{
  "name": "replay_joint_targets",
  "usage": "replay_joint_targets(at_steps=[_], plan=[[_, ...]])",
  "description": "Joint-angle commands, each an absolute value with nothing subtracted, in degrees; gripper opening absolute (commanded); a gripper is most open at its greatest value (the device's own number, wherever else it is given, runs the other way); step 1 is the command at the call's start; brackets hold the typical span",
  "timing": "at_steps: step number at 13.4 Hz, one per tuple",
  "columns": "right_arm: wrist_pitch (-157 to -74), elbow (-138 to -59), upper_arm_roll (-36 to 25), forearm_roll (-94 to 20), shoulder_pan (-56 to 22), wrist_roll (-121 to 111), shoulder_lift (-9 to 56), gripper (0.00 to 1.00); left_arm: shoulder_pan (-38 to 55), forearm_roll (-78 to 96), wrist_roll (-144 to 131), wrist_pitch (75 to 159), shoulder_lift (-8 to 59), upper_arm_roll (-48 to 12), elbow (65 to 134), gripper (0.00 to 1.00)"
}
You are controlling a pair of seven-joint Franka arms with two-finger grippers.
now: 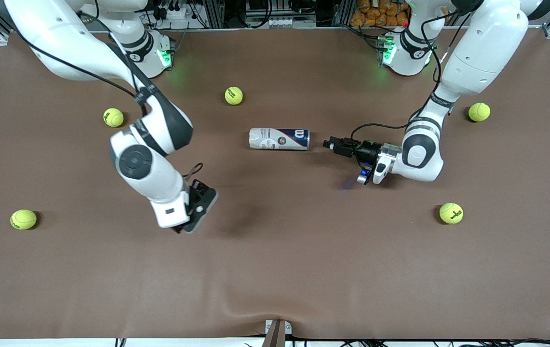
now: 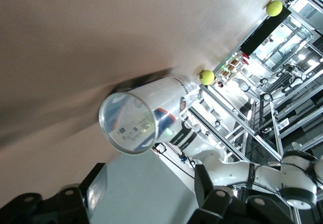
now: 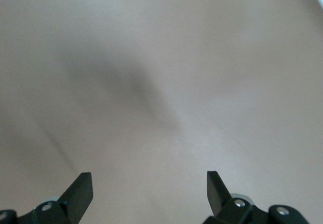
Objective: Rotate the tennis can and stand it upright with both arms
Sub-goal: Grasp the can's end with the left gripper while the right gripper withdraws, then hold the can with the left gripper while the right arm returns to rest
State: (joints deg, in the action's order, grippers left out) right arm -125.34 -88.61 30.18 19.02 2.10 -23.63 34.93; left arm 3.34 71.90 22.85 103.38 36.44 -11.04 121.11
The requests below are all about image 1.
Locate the white blue tennis ball can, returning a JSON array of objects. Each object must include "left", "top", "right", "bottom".
[{"left": 249, "top": 127, "right": 310, "bottom": 151}]

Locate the yellow tennis ball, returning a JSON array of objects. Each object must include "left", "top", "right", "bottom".
[
  {"left": 224, "top": 86, "right": 244, "bottom": 106},
  {"left": 103, "top": 107, "right": 124, "bottom": 128},
  {"left": 468, "top": 102, "right": 491, "bottom": 122},
  {"left": 10, "top": 209, "right": 38, "bottom": 230},
  {"left": 439, "top": 202, "right": 464, "bottom": 225}
]

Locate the brown table mat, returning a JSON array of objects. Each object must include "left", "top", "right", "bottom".
[{"left": 0, "top": 28, "right": 550, "bottom": 340}]

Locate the bag of orange items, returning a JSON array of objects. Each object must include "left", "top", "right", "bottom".
[{"left": 350, "top": 0, "right": 410, "bottom": 27}]

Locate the white connector block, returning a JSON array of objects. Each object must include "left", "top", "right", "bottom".
[{"left": 247, "top": 17, "right": 295, "bottom": 28}]

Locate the white power strip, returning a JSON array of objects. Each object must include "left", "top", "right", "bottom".
[{"left": 155, "top": 0, "right": 189, "bottom": 21}]

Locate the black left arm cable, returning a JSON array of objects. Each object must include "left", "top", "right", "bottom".
[{"left": 350, "top": 7, "right": 470, "bottom": 143}]

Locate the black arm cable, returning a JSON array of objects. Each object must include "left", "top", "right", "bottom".
[
  {"left": 350, "top": 7, "right": 470, "bottom": 143},
  {"left": 12, "top": 0, "right": 204, "bottom": 183}
]

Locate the metal clamp bracket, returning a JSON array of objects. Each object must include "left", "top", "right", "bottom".
[{"left": 261, "top": 319, "right": 293, "bottom": 347}]

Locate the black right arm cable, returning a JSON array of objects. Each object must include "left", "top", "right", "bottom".
[{"left": 12, "top": 0, "right": 204, "bottom": 183}]

